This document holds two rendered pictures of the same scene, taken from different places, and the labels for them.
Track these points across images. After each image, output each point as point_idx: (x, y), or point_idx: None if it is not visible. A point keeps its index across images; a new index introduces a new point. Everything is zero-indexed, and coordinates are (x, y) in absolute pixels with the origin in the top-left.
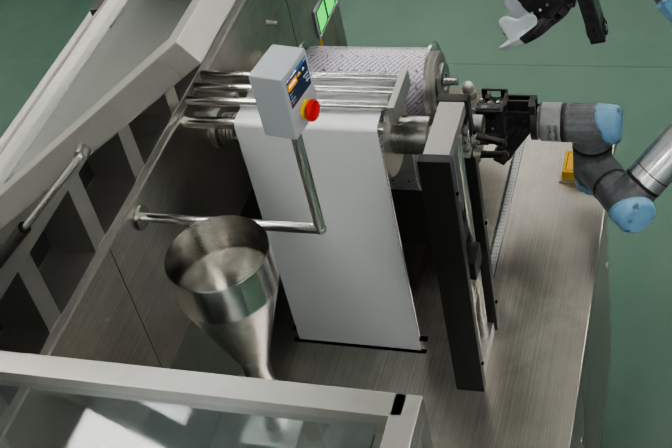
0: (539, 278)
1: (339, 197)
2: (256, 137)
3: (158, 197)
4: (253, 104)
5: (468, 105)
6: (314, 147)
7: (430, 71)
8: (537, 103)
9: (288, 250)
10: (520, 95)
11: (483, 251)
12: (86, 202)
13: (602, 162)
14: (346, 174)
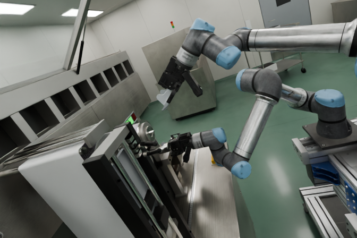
0: (211, 210)
1: (83, 196)
2: (30, 173)
3: None
4: (28, 156)
5: (129, 126)
6: (57, 171)
7: (141, 129)
8: (190, 134)
9: (78, 230)
10: (184, 133)
11: (172, 207)
12: None
13: (222, 151)
14: (78, 183)
